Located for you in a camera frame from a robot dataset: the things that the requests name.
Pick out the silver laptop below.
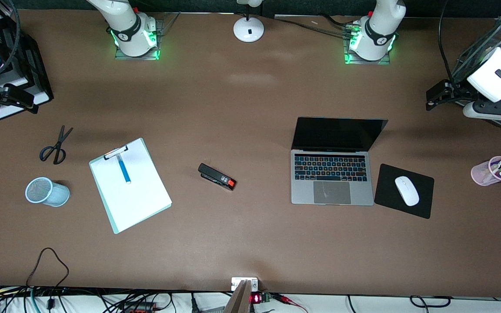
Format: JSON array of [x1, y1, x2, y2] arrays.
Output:
[[291, 117, 388, 206]]

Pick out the teal clipboard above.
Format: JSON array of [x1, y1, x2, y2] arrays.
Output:
[[89, 138, 173, 234]]

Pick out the white computer mouse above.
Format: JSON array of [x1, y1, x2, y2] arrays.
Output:
[[394, 176, 420, 206]]

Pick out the black table cable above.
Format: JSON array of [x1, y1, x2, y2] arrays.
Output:
[[274, 15, 357, 35]]

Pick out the white paper sheet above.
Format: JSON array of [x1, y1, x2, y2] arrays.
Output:
[[90, 139, 172, 233]]

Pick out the tangled black cables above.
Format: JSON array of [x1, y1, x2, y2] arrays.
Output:
[[0, 285, 229, 313]]

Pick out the black wire mesh tray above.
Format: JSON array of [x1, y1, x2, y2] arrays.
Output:
[[451, 12, 501, 87]]

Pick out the black stapler orange tip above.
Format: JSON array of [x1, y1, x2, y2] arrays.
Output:
[[198, 163, 237, 191]]

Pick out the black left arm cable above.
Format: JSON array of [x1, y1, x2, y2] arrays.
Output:
[[438, 0, 456, 84]]

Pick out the brown braided cable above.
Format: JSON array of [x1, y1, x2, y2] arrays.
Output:
[[27, 247, 70, 290]]

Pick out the black stacked paper tray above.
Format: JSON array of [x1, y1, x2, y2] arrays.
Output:
[[0, 11, 54, 121]]

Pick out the wooden camera post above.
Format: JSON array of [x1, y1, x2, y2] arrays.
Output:
[[224, 280, 252, 313]]

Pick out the black mouse pad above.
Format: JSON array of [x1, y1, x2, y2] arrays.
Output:
[[374, 163, 434, 219]]

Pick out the light blue mesh cup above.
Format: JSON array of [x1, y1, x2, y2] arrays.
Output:
[[25, 177, 70, 207]]

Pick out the black scissors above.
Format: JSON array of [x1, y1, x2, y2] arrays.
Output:
[[39, 125, 73, 165]]

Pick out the white mounting block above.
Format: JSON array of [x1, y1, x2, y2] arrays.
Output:
[[231, 277, 259, 292]]

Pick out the blue marker white cap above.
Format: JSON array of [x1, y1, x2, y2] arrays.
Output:
[[117, 153, 131, 185]]

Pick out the pink translucent cup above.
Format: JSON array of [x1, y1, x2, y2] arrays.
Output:
[[471, 156, 501, 186]]

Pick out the red cable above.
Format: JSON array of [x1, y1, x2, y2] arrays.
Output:
[[272, 294, 308, 313]]

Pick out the black looped cable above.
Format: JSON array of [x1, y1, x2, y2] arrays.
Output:
[[409, 295, 452, 310]]

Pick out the white round lamp base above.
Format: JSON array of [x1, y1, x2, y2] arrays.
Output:
[[233, 0, 265, 43]]

